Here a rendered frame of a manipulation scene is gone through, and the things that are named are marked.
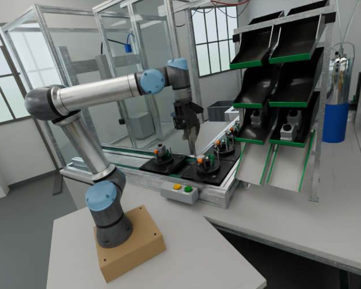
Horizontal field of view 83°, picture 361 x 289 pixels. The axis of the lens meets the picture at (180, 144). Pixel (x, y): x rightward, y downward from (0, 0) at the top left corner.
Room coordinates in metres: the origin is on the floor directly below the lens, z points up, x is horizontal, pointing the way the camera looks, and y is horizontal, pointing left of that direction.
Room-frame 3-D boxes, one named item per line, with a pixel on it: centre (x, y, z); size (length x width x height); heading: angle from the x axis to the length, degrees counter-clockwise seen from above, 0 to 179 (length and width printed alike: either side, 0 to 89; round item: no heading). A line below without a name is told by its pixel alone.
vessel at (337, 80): (1.34, -1.10, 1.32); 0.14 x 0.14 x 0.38
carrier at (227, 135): (1.45, -0.43, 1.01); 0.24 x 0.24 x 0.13; 53
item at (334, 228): (1.41, -0.40, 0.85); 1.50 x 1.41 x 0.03; 53
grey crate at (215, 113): (3.07, -0.87, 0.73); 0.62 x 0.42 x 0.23; 53
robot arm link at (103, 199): (0.71, 0.35, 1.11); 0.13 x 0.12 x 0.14; 1
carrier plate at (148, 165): (1.26, 0.13, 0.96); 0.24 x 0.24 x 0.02; 53
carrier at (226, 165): (1.05, -0.14, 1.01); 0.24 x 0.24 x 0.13; 53
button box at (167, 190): (0.93, 0.06, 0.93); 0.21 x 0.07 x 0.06; 53
